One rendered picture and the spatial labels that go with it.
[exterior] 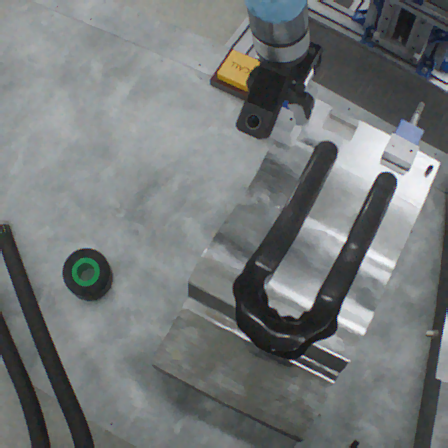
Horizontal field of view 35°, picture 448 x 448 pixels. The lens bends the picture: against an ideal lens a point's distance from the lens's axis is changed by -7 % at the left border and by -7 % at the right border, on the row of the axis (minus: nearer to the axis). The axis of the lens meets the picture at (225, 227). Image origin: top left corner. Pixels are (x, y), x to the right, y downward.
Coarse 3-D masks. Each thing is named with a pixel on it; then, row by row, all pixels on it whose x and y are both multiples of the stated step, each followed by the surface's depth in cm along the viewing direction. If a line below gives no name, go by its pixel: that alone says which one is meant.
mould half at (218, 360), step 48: (336, 144) 117; (384, 144) 117; (288, 192) 116; (336, 192) 115; (240, 240) 110; (336, 240) 113; (384, 240) 113; (192, 288) 108; (288, 288) 106; (384, 288) 109; (192, 336) 111; (240, 336) 111; (336, 336) 103; (192, 384) 109; (240, 384) 109; (288, 384) 109; (288, 432) 106
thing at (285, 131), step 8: (312, 72) 117; (280, 112) 113; (288, 112) 112; (280, 120) 112; (288, 120) 112; (280, 128) 112; (288, 128) 111; (296, 128) 113; (272, 136) 116; (280, 136) 114; (288, 136) 113; (296, 136) 116; (288, 144) 116
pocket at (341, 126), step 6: (330, 114) 121; (336, 114) 121; (324, 120) 119; (330, 120) 122; (336, 120) 122; (342, 120) 121; (348, 120) 120; (324, 126) 121; (330, 126) 121; (336, 126) 121; (342, 126) 121; (348, 126) 121; (354, 126) 120; (336, 132) 121; (342, 132) 121; (348, 132) 121; (354, 132) 121; (348, 138) 121
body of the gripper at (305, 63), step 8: (312, 48) 101; (320, 48) 101; (304, 56) 94; (312, 56) 100; (320, 56) 103; (272, 64) 94; (280, 64) 94; (288, 64) 94; (296, 64) 94; (304, 64) 100; (312, 64) 100; (320, 64) 105; (296, 72) 100; (304, 72) 99; (296, 80) 99; (304, 80) 100; (296, 88) 100; (304, 88) 102; (288, 96) 102; (296, 96) 101
